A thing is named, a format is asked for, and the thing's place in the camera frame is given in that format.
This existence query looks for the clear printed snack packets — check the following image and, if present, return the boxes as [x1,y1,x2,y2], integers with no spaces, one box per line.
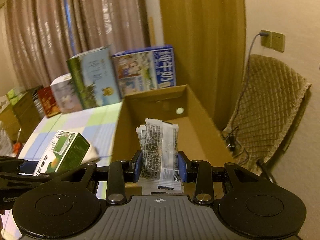
[136,118,183,195]

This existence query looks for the green medicine box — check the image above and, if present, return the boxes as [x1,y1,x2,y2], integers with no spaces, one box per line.
[33,130,90,176]

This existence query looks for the white knitted cloth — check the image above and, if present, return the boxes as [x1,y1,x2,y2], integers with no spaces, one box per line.
[80,145,100,165]

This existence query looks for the brown cardboard box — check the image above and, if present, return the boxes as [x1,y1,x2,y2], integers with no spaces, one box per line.
[112,86,232,196]

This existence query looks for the checkered tablecloth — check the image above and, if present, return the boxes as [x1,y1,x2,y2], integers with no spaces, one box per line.
[19,102,122,166]

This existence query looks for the stacked cardboard boxes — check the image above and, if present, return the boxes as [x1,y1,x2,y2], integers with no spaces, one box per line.
[1,90,41,142]

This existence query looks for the red gift box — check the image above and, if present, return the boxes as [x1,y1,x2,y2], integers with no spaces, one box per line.
[37,87,61,118]

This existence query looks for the white appliance box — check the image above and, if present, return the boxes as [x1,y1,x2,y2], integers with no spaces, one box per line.
[50,73,83,114]

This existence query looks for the blue milk carton box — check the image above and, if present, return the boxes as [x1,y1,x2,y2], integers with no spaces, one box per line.
[112,45,176,97]

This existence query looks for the green milk carton box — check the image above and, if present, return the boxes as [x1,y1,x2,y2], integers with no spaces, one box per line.
[67,47,121,109]

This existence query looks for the quilted brown chair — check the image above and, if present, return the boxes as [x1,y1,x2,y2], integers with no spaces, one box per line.
[222,54,311,175]

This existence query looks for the wooden stick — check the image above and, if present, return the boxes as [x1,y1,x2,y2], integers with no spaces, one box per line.
[148,16,156,46]

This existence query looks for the wooden wardrobe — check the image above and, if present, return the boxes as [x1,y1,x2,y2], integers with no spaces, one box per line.
[159,0,246,129]

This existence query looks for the brown shiny curtain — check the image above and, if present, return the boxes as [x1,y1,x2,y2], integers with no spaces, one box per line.
[4,0,150,88]

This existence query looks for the grey charger cable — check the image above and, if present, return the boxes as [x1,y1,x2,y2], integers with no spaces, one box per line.
[224,31,270,153]

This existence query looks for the wall power socket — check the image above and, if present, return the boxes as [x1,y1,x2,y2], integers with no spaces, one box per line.
[260,30,272,48]

